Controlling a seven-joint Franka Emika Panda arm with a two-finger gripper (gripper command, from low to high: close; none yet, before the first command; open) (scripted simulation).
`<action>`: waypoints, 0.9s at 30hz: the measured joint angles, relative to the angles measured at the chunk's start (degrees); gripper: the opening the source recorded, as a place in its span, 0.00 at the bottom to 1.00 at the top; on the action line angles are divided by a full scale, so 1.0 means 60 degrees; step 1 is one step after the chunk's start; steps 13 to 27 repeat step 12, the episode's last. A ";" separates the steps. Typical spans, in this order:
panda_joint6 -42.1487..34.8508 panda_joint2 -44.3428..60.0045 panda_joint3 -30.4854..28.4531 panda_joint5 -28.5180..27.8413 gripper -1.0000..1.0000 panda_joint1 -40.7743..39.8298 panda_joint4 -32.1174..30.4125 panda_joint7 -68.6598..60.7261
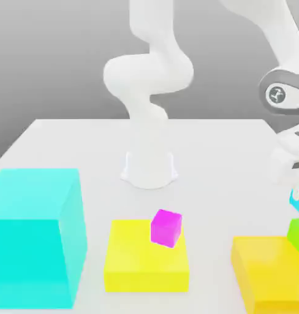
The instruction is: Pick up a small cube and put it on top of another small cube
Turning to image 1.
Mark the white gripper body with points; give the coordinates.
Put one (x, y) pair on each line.
(283, 169)

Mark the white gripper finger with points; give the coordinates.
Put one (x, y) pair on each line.
(297, 194)

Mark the small magenta cube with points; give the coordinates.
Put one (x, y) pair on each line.
(166, 228)

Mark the large orange-yellow box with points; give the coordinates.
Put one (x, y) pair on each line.
(274, 274)

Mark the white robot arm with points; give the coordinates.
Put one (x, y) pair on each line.
(149, 73)

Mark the large cyan box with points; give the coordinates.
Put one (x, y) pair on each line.
(29, 245)

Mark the large yellow box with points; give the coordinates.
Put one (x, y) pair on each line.
(144, 265)

